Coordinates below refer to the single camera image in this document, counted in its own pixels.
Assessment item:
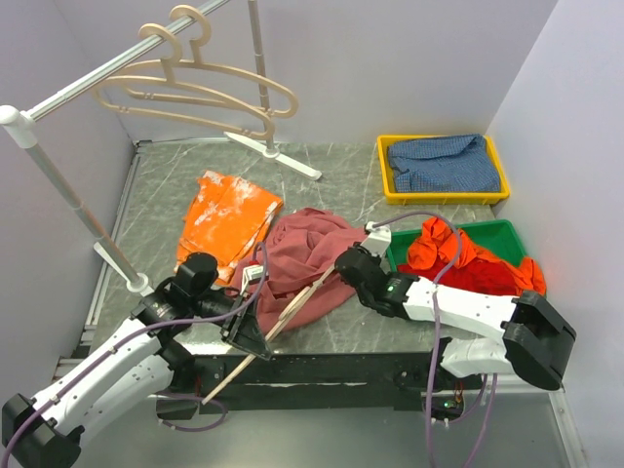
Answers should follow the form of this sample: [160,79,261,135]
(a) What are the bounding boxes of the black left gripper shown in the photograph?
[191,290,271,361]

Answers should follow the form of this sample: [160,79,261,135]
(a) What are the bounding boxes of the beige front hanger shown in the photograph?
[201,266,334,405]

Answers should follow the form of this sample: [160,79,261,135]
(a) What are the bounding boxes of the beige hanger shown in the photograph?
[122,5,298,134]
[92,19,298,140]
[201,266,334,405]

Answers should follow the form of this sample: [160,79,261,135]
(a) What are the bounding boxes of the pink t shirt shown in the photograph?
[231,207,371,332]

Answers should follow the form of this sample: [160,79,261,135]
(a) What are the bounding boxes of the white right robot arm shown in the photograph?
[334,246,576,391]

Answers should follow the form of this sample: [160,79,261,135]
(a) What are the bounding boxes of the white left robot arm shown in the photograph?
[1,253,258,467]

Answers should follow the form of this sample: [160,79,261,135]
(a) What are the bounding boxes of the orange white folded shirt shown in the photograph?
[176,170,284,286]

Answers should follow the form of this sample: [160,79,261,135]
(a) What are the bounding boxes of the blue checked shirt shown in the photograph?
[387,134,501,193]

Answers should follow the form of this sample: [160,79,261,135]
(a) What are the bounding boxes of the beige middle hanger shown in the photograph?
[92,19,298,140]

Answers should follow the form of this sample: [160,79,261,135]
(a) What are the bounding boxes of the beige rear hanger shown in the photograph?
[122,5,298,134]

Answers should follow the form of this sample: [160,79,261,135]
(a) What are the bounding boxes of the orange red clothes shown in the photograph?
[398,217,547,296]

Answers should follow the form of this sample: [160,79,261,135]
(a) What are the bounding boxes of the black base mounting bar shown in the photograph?
[154,340,484,421]

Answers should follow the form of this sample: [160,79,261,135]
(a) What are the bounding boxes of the yellow plastic tray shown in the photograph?
[376,135,510,205]

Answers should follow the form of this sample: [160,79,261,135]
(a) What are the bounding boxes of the green plastic tray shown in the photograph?
[387,220,530,271]

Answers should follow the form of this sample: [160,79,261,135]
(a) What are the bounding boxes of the silver white clothes rack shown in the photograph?
[1,1,322,296]

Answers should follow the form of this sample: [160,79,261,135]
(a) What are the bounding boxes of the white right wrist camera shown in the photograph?
[361,221,392,257]

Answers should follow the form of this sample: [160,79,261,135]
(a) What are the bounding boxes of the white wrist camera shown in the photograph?
[242,263,265,290]
[361,221,392,257]

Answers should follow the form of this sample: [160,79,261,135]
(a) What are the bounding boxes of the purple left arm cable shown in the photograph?
[0,240,269,468]

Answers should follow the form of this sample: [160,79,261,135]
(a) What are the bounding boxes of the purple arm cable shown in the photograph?
[374,212,498,468]
[0,240,269,468]

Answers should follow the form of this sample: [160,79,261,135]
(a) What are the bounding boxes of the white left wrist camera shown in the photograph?
[242,263,265,290]

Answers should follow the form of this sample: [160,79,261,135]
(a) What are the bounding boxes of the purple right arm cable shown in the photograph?
[374,212,498,468]

